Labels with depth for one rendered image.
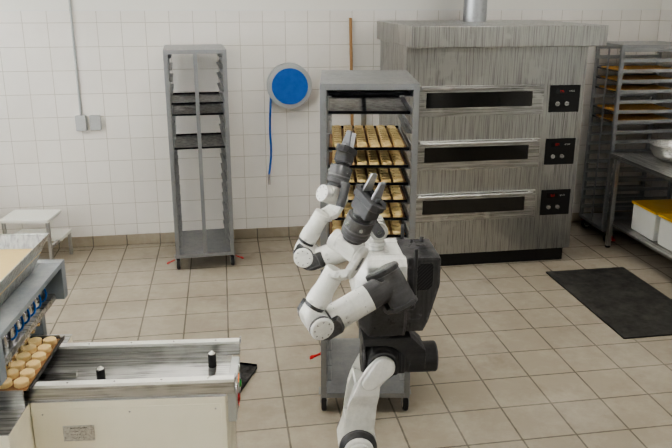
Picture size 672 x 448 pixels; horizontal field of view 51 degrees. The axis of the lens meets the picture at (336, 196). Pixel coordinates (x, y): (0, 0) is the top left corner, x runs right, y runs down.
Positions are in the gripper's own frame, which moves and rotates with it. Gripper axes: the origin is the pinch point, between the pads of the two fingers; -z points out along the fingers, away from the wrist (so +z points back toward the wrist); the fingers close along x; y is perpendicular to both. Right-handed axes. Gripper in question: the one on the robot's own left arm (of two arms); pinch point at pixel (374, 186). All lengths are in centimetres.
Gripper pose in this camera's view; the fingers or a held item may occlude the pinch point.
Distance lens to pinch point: 206.1
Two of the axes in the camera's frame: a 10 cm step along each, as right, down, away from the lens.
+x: -5.1, -5.8, 6.4
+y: 8.0, -0.3, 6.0
